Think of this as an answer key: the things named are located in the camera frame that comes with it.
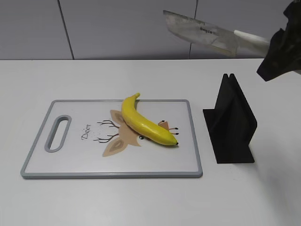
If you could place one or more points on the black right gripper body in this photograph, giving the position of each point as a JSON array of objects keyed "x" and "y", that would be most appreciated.
[{"x": 284, "y": 54}]

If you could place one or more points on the white-handled kitchen knife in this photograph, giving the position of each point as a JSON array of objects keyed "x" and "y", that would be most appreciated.
[{"x": 219, "y": 39}]

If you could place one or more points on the yellow plastic banana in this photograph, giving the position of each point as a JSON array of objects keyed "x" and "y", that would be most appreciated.
[{"x": 143, "y": 126}]

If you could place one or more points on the black knife stand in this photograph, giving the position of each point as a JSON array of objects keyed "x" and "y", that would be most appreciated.
[{"x": 231, "y": 123}]

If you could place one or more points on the grey-rimmed deer cutting board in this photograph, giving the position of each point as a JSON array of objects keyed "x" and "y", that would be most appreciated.
[{"x": 88, "y": 139}]

